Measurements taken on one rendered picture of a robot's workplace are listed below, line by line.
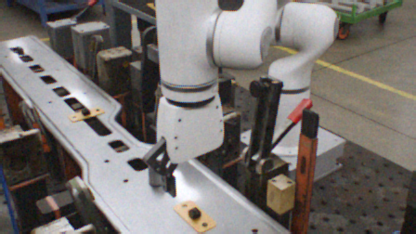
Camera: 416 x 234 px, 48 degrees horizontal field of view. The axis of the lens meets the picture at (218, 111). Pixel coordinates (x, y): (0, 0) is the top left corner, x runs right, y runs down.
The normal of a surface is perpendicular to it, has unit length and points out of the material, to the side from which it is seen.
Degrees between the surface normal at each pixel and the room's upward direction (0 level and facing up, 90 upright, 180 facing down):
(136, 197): 0
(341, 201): 0
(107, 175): 0
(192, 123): 91
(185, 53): 93
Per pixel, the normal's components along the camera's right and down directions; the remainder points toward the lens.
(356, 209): 0.00, -0.89
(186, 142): 0.52, 0.44
